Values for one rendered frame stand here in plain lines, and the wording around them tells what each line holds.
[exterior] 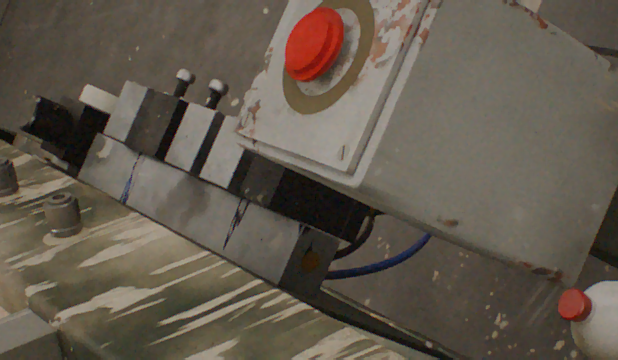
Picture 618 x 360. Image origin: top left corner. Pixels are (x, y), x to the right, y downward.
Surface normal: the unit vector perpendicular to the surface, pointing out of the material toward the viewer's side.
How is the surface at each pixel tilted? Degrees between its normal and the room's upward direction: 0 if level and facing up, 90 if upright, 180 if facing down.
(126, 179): 0
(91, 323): 51
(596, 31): 0
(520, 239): 90
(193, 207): 0
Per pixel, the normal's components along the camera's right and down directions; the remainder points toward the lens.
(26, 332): -0.16, -0.93
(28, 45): -0.74, -0.34
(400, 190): 0.54, 0.22
